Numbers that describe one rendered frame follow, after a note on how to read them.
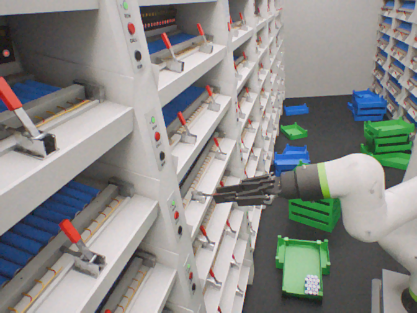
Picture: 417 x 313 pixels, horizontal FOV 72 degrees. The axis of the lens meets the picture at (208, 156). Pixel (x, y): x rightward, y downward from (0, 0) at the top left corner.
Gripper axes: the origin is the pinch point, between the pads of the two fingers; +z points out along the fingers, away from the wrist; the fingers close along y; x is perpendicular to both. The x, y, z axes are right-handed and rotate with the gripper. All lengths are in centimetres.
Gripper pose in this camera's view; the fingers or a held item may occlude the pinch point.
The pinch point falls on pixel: (226, 194)
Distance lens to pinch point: 84.8
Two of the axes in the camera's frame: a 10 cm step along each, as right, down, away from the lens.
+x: -3.4, -8.6, -3.7
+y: 2.8, -4.7, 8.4
